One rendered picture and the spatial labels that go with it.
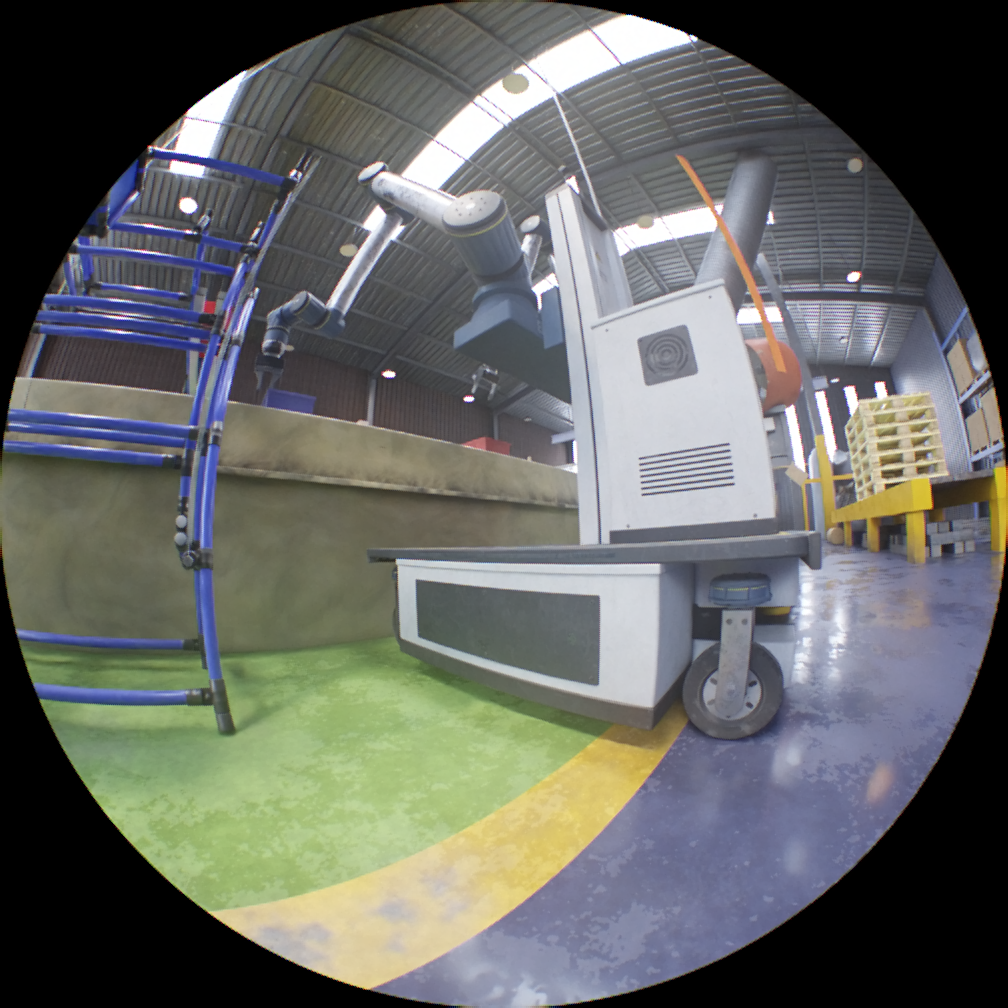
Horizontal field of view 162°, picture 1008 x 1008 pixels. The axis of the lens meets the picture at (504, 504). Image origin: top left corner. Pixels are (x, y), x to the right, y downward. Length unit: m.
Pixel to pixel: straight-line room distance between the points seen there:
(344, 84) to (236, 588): 9.87
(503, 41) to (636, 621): 9.50
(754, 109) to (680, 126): 1.94
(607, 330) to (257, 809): 1.12
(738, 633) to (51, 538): 1.68
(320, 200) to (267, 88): 3.79
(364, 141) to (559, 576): 10.30
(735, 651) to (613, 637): 0.20
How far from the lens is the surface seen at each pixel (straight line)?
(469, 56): 9.67
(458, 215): 1.16
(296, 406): 1.37
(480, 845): 0.48
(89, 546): 1.33
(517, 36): 9.37
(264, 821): 0.55
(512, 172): 10.91
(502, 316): 1.10
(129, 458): 0.98
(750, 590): 0.57
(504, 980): 0.38
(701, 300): 0.87
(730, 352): 0.79
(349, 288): 1.74
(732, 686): 0.62
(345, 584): 1.34
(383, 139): 10.34
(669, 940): 0.41
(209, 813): 0.58
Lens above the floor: 0.36
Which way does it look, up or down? 7 degrees up
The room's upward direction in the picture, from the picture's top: 1 degrees counter-clockwise
